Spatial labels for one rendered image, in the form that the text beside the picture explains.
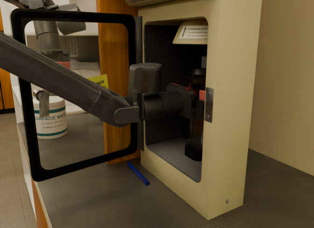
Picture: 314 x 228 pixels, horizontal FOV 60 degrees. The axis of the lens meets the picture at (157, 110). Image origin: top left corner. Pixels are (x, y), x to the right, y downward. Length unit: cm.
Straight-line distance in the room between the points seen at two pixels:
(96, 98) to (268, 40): 64
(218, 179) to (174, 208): 13
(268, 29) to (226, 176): 55
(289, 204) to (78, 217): 50
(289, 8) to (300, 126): 36
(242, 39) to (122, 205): 46
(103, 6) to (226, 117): 46
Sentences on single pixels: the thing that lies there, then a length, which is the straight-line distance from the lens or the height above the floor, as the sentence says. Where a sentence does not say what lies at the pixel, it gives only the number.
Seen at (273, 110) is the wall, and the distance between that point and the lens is 100.
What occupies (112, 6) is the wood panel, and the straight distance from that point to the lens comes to 82.
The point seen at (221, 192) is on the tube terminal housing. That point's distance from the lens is 64.
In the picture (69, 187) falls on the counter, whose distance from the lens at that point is 80.
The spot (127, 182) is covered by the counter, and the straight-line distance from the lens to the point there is 79.
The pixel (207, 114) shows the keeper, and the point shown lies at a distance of 56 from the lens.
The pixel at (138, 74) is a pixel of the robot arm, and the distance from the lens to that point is 58.
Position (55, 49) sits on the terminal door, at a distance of 68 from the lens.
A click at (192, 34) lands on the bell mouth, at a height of 134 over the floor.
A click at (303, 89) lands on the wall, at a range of 93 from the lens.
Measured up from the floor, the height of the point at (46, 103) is 118.
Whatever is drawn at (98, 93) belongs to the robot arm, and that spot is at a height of 122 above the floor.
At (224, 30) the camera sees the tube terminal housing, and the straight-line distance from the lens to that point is 54.
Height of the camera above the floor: 133
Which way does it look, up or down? 15 degrees down
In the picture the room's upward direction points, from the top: straight up
